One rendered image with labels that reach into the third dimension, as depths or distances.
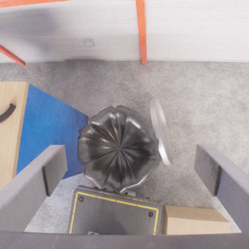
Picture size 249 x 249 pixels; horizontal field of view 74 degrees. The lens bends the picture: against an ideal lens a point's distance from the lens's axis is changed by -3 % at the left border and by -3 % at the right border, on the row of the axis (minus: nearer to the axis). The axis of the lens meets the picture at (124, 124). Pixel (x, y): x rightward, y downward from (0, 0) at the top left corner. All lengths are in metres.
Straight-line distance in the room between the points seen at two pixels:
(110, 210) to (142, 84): 1.19
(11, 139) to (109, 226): 0.95
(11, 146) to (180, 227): 1.24
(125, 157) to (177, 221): 0.64
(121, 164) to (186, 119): 0.85
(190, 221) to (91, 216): 0.75
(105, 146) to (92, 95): 0.81
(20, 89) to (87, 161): 0.54
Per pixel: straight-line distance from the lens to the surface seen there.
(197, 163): 0.17
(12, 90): 1.05
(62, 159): 0.16
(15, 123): 0.99
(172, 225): 1.50
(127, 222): 1.47
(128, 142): 1.16
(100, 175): 1.08
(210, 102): 1.83
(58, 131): 1.28
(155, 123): 1.16
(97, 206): 1.48
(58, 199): 1.97
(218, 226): 1.57
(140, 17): 1.34
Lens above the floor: 1.68
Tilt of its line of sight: 78 degrees down
